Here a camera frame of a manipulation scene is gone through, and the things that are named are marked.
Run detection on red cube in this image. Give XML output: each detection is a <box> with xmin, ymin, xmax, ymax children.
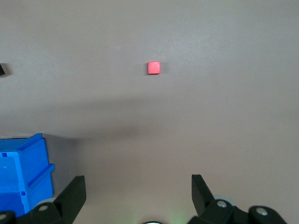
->
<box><xmin>147</xmin><ymin>61</ymin><xmax>162</xmax><ymax>76</ymax></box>

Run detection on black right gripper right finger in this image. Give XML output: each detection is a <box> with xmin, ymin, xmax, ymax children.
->
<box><xmin>188</xmin><ymin>174</ymin><xmax>249</xmax><ymax>224</ymax></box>

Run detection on blue plastic bin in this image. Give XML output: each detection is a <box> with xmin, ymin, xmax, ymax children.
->
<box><xmin>0</xmin><ymin>133</ymin><xmax>56</xmax><ymax>219</ymax></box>

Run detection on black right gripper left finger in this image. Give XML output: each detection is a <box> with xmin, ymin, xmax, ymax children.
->
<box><xmin>29</xmin><ymin>175</ymin><xmax>87</xmax><ymax>224</ymax></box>

